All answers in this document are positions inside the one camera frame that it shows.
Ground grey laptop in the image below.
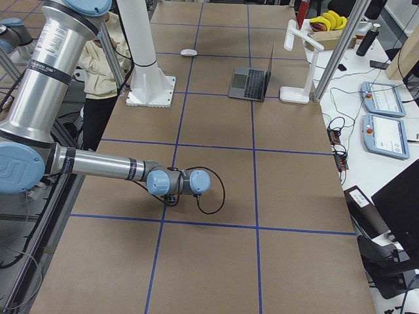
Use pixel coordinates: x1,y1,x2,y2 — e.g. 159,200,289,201
228,43,275,102

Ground white computer mouse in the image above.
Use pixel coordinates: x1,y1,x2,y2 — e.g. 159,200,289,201
180,48,198,57

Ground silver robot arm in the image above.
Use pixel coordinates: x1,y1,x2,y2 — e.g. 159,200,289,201
1,1,211,198
1,18,33,54

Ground white desk lamp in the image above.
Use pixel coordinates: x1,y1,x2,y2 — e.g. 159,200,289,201
279,19,325,105

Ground person in cream hoodie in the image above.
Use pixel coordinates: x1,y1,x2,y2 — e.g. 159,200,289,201
78,12,131,151

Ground cardboard box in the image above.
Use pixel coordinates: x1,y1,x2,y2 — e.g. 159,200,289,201
305,30,356,51

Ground near teach pendant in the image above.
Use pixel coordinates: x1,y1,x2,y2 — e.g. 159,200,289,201
362,113,410,160

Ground teach pendant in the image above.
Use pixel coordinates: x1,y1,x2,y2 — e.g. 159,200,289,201
360,81,406,118
362,113,410,160

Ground far teach pendant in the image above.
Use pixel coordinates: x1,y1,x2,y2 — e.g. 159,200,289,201
360,81,406,118

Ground yellow bananas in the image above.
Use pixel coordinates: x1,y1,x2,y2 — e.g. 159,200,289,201
309,10,348,31

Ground black monitor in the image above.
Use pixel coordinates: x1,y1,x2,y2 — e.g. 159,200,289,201
372,161,418,258

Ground black water bottle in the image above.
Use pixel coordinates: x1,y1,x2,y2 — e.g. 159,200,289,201
356,23,380,56

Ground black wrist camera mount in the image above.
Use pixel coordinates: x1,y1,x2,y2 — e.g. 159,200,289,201
162,194,180,207

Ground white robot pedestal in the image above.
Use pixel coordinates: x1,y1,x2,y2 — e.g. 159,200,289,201
117,0,176,108

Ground aluminium frame post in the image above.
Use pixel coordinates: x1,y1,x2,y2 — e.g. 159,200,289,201
312,0,371,103

